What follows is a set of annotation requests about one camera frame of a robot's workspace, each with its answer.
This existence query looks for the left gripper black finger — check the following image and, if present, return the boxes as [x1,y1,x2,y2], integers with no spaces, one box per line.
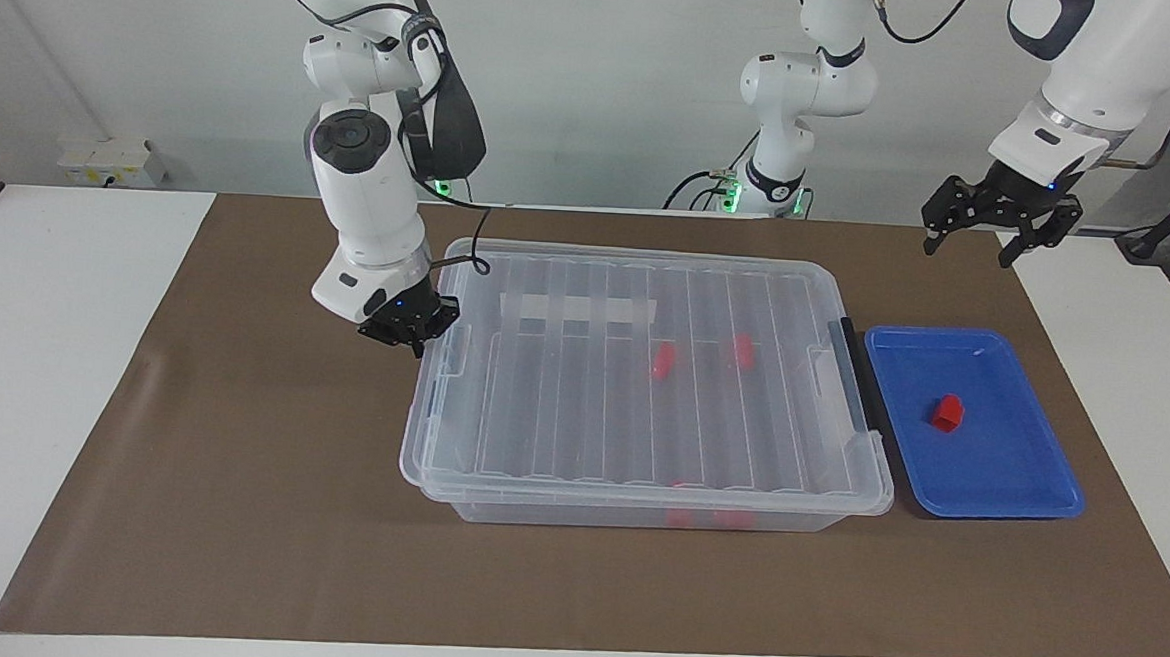
[919,174,984,258]
[997,193,1086,273]

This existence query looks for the clear ribbed plastic lid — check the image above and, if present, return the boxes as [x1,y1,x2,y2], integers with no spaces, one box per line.
[398,236,908,519]

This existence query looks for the clear plastic storage box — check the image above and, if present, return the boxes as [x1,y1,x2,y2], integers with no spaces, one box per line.
[420,241,905,546]

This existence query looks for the blue plastic tray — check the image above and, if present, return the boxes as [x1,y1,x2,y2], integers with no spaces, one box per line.
[854,322,1095,526]

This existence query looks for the brown table mat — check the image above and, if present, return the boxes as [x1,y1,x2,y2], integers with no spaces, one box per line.
[0,178,1170,657]

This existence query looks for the white power strip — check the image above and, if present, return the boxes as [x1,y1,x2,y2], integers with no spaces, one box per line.
[57,134,170,190]

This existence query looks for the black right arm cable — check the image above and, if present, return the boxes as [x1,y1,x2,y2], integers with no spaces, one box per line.
[238,0,508,277]

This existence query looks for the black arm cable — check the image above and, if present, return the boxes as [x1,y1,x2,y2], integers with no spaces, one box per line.
[859,0,1170,172]
[238,0,508,277]

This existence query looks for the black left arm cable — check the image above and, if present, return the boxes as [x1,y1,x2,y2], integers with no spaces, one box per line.
[859,0,1170,172]

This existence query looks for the black box latch handle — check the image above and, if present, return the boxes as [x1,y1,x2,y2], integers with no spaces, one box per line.
[822,316,889,437]

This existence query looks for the black left base cables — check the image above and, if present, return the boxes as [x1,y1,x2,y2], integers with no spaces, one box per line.
[663,168,754,216]

